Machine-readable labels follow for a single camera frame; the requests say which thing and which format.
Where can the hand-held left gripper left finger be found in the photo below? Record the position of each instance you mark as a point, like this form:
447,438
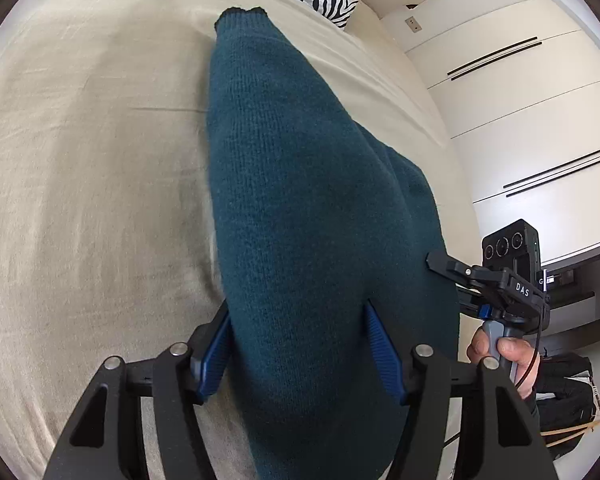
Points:
212,355

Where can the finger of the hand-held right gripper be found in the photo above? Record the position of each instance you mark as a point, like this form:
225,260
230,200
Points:
447,263
472,302

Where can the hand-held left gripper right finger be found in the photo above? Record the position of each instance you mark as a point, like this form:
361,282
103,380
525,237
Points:
382,355

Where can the teal knit sweater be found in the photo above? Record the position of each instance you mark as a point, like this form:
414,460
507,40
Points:
305,235

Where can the dark wooden shelf unit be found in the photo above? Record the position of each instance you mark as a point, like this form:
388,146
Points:
597,310

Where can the black bag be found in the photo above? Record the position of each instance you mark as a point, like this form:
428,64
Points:
565,390

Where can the white wardrobe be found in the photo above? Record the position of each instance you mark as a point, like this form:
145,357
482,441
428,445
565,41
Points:
520,120

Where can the wooden stick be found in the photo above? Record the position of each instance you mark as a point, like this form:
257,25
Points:
575,429

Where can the beige bed sheet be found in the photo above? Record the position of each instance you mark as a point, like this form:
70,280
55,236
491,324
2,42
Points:
105,160

